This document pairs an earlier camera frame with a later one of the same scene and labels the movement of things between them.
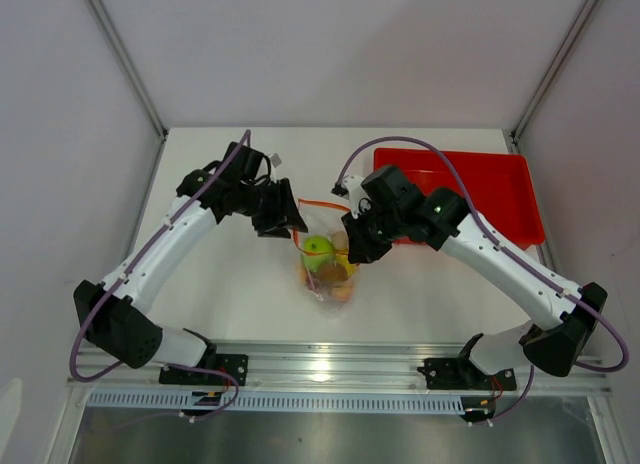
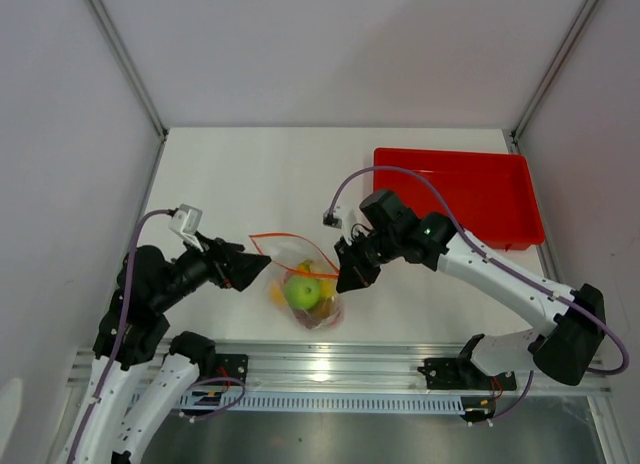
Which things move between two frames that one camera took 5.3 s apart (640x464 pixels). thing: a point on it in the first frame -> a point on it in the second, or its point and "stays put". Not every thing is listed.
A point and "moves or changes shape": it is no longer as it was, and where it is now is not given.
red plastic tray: [503, 185] stays put
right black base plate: [458, 374] stays put
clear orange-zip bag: [326, 268] moves or changes shape
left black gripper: [284, 215] -> [217, 254]
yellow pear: [343, 260] moves or changes shape
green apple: [317, 243] -> [302, 292]
